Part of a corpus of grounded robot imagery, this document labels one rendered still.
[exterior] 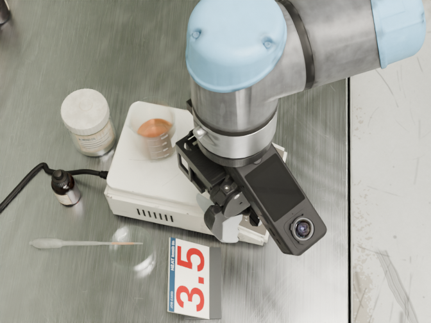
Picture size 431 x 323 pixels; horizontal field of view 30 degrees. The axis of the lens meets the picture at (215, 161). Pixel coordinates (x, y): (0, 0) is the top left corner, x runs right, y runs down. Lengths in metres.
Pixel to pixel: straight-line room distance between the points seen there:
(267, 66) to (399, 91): 0.52
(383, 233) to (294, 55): 0.44
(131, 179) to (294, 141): 0.24
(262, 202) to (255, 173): 0.03
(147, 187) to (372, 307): 0.30
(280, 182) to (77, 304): 0.35
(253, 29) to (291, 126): 0.48
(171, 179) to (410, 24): 0.39
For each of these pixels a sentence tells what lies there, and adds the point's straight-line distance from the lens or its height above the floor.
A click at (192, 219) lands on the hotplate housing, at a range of 0.96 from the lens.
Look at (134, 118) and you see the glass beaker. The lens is 0.92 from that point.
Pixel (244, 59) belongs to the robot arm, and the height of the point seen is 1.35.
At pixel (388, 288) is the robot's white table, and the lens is 1.00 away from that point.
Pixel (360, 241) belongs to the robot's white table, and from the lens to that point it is 1.01.
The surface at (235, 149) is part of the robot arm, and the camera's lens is 0.70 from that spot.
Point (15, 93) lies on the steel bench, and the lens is 1.14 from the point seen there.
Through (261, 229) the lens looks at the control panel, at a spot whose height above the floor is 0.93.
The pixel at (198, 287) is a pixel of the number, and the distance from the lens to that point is 0.97.
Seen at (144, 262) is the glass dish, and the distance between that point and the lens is 0.98.
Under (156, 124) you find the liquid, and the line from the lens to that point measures 0.95.
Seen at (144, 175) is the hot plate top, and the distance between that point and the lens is 0.95.
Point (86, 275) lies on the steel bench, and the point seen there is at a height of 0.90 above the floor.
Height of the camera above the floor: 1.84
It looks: 64 degrees down
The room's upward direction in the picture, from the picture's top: 5 degrees counter-clockwise
